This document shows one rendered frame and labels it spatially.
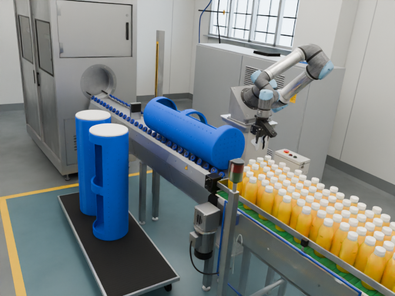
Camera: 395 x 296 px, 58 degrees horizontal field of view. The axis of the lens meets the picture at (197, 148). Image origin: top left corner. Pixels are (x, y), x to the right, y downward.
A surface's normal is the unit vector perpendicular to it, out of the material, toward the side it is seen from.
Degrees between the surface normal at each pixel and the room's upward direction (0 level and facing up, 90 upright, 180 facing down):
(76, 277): 0
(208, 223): 90
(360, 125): 90
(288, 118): 90
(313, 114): 90
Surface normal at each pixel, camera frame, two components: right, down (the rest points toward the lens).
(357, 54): -0.85, 0.13
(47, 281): 0.07, -0.93
